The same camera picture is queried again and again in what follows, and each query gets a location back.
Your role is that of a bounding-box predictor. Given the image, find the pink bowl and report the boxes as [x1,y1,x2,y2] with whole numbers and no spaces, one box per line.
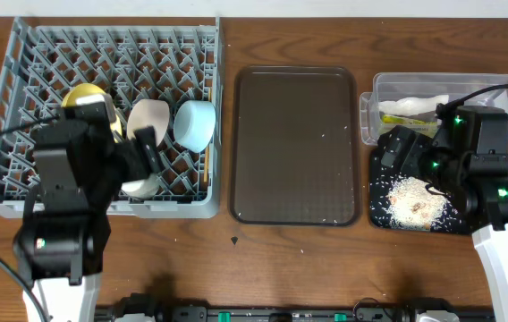
[126,99,170,146]

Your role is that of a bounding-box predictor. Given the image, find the light blue bowl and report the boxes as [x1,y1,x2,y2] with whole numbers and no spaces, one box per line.
[174,100,216,153]

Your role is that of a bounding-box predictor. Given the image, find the white napkin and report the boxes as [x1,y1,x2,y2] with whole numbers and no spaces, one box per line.
[377,95,449,116]

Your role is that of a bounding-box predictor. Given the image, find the yellow plate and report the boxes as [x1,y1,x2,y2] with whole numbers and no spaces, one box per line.
[61,83,123,143]

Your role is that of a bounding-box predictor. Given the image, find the green orange snack wrapper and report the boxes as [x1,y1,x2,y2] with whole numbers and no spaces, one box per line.
[381,114,436,125]

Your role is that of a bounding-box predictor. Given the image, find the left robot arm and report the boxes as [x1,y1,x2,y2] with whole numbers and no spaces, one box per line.
[13,119,159,321]

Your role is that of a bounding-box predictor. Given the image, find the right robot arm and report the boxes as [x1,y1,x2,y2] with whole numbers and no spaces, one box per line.
[372,105,508,321]

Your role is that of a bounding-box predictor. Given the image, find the black waste tray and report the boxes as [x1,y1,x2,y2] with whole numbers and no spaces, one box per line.
[368,132,470,235]

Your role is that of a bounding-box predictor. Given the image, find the clear plastic waste bin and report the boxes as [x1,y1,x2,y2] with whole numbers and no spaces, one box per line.
[360,72,508,146]

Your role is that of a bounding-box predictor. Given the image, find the grey dishwasher rack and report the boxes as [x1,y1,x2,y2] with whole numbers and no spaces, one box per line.
[0,18,224,218]

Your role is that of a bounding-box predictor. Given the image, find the white cup in rack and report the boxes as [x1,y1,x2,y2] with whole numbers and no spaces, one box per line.
[121,174,160,199]

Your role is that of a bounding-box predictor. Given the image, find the rice and food scraps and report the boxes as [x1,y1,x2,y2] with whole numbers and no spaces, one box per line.
[368,174,462,233]

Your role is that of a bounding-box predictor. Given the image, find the dark brown serving tray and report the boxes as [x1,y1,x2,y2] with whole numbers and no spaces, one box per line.
[229,66,361,226]

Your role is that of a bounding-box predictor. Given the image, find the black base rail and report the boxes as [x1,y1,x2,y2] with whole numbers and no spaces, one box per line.
[94,293,495,322]

